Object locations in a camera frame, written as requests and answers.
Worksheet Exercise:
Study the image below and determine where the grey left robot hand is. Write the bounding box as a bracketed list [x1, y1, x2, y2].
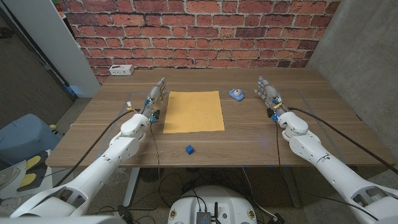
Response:
[141, 77, 169, 124]

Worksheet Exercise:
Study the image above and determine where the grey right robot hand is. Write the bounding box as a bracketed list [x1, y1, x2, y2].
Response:
[254, 75, 289, 123]

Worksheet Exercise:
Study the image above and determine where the yellow felt sheet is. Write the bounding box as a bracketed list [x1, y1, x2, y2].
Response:
[162, 90, 226, 134]

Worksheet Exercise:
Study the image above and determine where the white power strip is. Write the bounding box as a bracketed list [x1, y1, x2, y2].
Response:
[108, 64, 135, 77]

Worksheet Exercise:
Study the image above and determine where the black round fan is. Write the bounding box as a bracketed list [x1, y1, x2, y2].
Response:
[139, 167, 165, 183]

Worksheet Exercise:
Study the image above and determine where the red brick print backdrop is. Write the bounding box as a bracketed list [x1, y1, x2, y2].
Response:
[58, 0, 341, 85]

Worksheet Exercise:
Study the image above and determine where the white table leg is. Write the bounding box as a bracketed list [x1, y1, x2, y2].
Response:
[123, 167, 141, 208]

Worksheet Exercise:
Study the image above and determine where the grey table leg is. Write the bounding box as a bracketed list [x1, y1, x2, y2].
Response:
[281, 166, 302, 208]

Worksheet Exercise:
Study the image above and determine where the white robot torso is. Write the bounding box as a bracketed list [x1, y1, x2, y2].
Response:
[167, 185, 258, 224]

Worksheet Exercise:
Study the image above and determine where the blue plastic bin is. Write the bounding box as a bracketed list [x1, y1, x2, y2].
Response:
[0, 113, 62, 166]

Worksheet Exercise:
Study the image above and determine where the yellow and black foot pedal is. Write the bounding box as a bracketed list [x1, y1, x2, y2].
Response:
[17, 151, 50, 192]

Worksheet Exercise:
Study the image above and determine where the grey sneaker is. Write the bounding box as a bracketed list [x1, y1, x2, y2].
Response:
[0, 167, 20, 189]

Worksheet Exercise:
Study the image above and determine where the thin black left wrist cable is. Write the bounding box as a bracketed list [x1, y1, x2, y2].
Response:
[149, 121, 184, 208]

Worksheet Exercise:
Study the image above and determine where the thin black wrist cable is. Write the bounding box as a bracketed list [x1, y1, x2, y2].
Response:
[149, 121, 184, 208]
[274, 120, 379, 221]

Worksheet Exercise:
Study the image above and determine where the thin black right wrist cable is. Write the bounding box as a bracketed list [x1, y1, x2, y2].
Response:
[274, 120, 379, 221]

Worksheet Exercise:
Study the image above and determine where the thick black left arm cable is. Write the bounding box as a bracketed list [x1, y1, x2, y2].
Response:
[53, 108, 139, 188]

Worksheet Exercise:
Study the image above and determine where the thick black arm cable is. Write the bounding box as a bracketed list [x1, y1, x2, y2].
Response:
[286, 106, 398, 175]
[53, 108, 139, 188]

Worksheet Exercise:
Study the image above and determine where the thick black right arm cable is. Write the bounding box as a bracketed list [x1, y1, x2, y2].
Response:
[286, 106, 398, 175]

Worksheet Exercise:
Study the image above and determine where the white wall panel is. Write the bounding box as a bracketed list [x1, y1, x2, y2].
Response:
[2, 0, 101, 99]

